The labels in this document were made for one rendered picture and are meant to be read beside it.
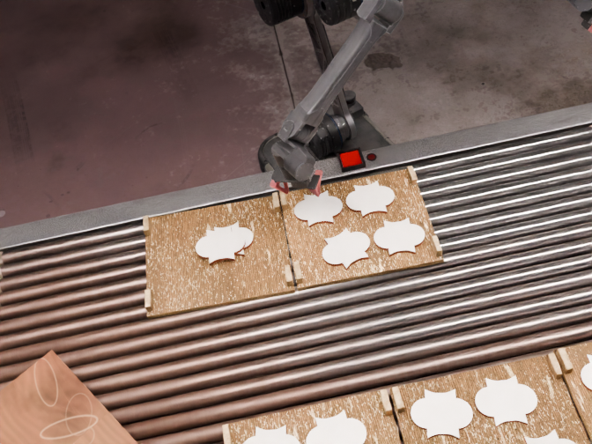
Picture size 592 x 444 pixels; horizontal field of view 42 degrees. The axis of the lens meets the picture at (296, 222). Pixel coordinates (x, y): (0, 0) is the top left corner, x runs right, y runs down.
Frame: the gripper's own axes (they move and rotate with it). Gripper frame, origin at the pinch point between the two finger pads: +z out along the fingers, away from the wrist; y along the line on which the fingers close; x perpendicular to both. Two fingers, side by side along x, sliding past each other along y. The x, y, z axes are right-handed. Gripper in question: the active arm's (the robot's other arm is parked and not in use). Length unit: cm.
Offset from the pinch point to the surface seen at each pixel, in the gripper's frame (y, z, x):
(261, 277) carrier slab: -6.3, 6.7, -25.2
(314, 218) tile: 1.8, 9.0, -2.8
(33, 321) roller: -63, -4, -55
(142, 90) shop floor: -162, 89, 119
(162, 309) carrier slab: -28, 1, -42
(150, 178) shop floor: -130, 89, 62
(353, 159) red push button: 5.2, 14.0, 23.5
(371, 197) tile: 15.4, 12.4, 8.7
